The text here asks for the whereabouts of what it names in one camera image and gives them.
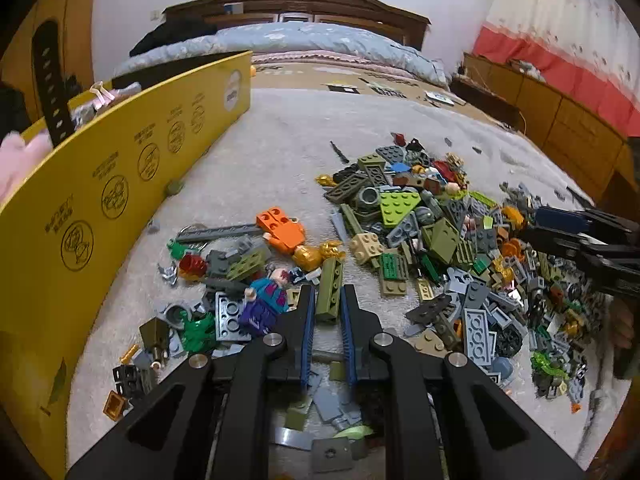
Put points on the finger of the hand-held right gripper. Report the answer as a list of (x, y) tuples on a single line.
[(565, 252), (560, 218)]

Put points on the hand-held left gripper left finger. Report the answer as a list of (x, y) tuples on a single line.
[(306, 345)]

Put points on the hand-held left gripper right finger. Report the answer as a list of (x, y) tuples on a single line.
[(348, 345)]

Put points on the long olive toy brick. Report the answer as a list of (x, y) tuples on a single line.
[(331, 292)]

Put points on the yellow storage box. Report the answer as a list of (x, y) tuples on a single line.
[(115, 170)]

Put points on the person's right hand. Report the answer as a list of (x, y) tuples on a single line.
[(623, 325)]

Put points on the purple toy minifigure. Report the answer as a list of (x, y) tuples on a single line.
[(262, 305)]

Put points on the grey studded toy plate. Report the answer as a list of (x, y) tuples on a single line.
[(230, 317)]

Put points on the gold toy minifigure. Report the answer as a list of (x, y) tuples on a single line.
[(307, 256)]

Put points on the tan square toy brick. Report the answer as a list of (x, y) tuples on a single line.
[(365, 247)]

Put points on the wooden low cabinet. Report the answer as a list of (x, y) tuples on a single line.
[(565, 115)]

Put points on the green toy figure piece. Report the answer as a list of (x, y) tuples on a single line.
[(197, 332)]

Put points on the grey flat tile with hole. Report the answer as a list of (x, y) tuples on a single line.
[(330, 455)]

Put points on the orange toy brick figure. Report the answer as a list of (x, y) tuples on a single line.
[(280, 230)]

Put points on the red flame toy piece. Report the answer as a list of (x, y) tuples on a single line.
[(192, 266)]

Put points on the long grey toy beam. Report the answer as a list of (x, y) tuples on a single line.
[(220, 233)]

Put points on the lime wedge toy plate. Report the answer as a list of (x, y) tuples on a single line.
[(397, 205)]

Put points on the white and red curtain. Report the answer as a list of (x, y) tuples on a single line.
[(565, 35)]

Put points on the white fleece blanket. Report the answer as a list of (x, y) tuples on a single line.
[(280, 150)]

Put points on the tan printed bedsheet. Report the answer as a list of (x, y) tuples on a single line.
[(305, 74)]

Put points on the light blue quilt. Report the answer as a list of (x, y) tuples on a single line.
[(310, 40)]

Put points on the black clothing on bed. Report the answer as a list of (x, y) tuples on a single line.
[(170, 35)]

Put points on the brown wooden headboard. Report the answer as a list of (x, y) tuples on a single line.
[(300, 0)]

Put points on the pink plush toy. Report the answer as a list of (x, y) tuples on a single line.
[(20, 160)]

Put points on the small blue white box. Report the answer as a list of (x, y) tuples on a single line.
[(232, 8)]

